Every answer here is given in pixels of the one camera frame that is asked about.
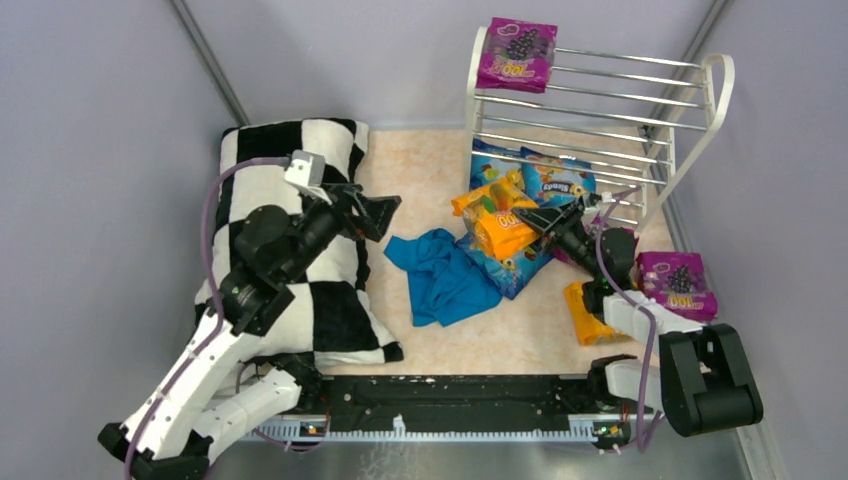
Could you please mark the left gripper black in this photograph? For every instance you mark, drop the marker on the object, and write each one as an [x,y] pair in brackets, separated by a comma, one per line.
[348,209]

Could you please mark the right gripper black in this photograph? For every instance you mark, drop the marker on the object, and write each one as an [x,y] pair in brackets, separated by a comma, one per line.
[563,220]

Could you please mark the orange candy bag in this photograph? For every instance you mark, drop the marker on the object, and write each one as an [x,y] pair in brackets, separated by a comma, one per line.
[589,330]
[488,217]

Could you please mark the purple candy bag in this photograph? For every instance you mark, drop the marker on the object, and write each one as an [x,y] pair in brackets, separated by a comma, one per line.
[517,55]
[677,281]
[615,245]

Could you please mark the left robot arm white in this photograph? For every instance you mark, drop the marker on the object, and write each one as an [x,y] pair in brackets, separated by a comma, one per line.
[178,432]

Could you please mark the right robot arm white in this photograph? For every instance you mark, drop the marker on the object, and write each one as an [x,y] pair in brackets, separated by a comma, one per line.
[697,376]

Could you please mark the blue candy bag on shelf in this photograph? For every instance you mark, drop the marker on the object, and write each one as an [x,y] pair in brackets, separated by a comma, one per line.
[552,181]

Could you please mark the blue candy bag on floor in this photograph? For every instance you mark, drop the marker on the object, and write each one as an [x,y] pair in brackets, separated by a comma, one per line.
[510,275]

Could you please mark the blue candy bag far left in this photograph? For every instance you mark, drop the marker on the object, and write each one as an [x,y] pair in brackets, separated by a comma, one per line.
[490,163]

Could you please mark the blue cloth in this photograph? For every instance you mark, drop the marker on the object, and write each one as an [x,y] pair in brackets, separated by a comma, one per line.
[444,285]

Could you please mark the black white checkered pillow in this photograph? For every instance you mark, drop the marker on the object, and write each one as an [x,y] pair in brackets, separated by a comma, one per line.
[330,316]

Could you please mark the white metal wire shelf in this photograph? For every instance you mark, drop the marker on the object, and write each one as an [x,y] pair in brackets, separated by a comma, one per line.
[640,122]

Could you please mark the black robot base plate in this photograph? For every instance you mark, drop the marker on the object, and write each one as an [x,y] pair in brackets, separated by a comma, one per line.
[454,403]

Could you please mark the aluminium frame rail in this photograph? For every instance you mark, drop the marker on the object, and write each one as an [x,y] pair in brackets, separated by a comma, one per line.
[258,410]

